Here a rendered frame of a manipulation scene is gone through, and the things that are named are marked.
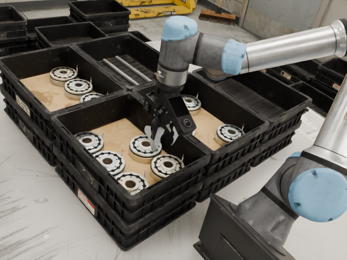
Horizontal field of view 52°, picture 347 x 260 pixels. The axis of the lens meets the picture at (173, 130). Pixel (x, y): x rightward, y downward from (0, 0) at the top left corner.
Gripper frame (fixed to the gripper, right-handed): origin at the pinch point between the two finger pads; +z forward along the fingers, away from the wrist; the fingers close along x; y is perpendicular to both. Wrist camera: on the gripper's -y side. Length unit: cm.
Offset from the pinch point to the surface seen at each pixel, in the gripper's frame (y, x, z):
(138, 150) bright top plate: 10.0, 1.1, 9.3
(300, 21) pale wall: 157, -307, 56
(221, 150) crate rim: -7.2, -16.1, 2.1
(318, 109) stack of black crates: 36, -167, 57
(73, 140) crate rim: 15.1, 20.1, 2.1
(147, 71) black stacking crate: 56, -33, 12
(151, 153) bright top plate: 6.8, -1.3, 8.9
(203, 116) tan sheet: 18.5, -33.8, 12.1
